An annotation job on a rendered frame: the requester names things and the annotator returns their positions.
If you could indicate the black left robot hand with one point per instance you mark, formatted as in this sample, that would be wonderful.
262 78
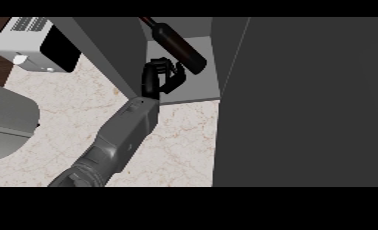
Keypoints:
150 82

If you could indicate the dark wine bottle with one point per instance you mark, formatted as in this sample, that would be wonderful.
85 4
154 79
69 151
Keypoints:
178 45

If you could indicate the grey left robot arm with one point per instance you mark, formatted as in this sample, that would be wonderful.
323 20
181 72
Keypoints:
128 130

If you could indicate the grey open cabinet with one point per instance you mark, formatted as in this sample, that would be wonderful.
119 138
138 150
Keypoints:
111 47

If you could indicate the dark grey cabinet door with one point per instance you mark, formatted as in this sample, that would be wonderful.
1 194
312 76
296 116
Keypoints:
300 107

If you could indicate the white appliance with black door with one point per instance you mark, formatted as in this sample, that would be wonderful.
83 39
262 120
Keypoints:
27 45

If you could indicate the grey rounded sink basin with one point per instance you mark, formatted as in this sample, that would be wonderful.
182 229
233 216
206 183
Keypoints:
15 120

